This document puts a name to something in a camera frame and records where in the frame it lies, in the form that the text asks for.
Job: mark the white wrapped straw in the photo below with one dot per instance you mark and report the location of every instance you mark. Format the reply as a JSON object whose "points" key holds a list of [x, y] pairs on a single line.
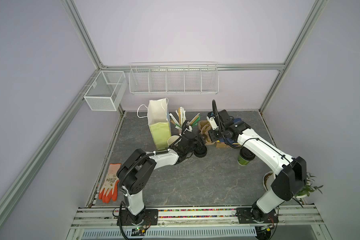
{"points": [[181, 113]]}

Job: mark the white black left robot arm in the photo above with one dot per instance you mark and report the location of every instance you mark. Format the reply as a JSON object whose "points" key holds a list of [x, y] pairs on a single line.
{"points": [[137, 169]]}

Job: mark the stack of paper cups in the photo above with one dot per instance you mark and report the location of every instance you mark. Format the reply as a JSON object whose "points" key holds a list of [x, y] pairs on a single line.
{"points": [[173, 140]]}

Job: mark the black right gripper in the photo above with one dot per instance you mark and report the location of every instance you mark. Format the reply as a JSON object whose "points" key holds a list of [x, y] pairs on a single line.
{"points": [[213, 138]]}

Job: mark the long white wire shelf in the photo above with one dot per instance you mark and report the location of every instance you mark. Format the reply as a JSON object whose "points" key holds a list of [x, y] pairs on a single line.
{"points": [[175, 79]]}

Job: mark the green wrapped straw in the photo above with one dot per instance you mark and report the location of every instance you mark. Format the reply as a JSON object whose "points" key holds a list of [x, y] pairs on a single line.
{"points": [[194, 120]]}

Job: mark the brown pulp cup carrier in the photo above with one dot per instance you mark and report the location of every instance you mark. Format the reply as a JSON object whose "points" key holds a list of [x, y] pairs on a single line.
{"points": [[204, 127]]}

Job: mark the illustrated paper bag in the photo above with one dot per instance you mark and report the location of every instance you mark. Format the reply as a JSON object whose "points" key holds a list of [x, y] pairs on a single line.
{"points": [[158, 121]]}

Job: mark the small white mesh basket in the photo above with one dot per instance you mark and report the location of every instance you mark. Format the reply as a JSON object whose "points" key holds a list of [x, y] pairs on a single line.
{"points": [[106, 91]]}

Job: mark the red white glove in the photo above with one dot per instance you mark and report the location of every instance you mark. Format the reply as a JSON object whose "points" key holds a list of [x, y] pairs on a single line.
{"points": [[109, 189]]}

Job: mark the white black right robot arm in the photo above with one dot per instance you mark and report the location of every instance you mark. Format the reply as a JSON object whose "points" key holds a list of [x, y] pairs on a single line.
{"points": [[290, 173]]}

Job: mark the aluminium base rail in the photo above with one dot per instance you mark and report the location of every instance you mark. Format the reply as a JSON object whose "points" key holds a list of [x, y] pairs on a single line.
{"points": [[287, 222]]}

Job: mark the green paper coffee cup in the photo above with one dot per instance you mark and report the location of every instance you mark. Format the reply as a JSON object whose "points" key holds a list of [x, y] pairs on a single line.
{"points": [[244, 157]]}

